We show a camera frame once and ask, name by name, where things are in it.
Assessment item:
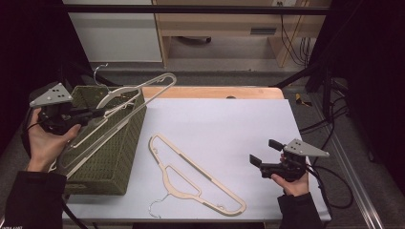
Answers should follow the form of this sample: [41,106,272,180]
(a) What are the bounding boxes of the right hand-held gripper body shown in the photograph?
[260,138,330,182]

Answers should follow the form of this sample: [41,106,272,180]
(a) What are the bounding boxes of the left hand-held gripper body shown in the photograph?
[29,83,96,135]

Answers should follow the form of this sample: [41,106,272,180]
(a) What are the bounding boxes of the beige clothes hanger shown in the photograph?
[47,62,178,179]
[147,133,247,219]

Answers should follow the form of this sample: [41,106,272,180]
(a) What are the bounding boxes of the green woven basket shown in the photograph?
[56,85,148,196]

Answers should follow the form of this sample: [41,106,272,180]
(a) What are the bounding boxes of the person's right hand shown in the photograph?
[270,154,310,198]

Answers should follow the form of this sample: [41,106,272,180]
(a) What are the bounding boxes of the person's left hand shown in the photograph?
[27,108,82,173]

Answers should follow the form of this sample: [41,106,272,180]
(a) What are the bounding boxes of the black metal stand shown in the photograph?
[56,61,119,94]
[270,63,334,119]

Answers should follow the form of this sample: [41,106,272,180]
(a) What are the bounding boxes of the white sheet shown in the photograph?
[61,97,332,222]

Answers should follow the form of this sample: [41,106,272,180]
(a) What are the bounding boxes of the yellow and black tool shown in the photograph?
[294,93,313,108]

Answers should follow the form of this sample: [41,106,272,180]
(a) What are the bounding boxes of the white cabinet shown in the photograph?
[61,0,163,63]

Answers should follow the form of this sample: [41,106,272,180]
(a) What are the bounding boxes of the black chair base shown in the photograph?
[176,35,212,45]

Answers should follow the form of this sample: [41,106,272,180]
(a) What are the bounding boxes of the light wooden desk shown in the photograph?
[152,0,332,69]

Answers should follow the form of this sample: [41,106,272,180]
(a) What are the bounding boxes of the black floor cables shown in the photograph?
[299,79,350,146]

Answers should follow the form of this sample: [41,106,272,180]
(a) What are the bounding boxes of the right hand-held gripper black cable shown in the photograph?
[305,164,355,220]

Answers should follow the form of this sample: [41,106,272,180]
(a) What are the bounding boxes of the hand-held gripper black cable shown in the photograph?
[305,164,355,220]
[20,122,91,229]

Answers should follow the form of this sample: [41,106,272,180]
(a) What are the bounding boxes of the aluminium rail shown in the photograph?
[309,92,387,229]

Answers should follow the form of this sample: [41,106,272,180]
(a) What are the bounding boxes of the left hand-held gripper black cable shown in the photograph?
[20,122,91,229]

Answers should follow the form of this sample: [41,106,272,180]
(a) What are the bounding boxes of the bundle of black hanging cables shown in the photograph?
[279,13,315,67]

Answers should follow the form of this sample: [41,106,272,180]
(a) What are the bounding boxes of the black horizontal frame bar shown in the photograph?
[63,4,330,16]

